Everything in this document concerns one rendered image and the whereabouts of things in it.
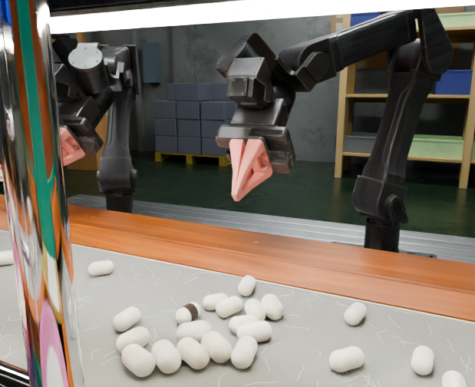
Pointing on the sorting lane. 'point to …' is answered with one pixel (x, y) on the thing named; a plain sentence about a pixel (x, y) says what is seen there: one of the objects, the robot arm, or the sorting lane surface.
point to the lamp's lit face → (239, 13)
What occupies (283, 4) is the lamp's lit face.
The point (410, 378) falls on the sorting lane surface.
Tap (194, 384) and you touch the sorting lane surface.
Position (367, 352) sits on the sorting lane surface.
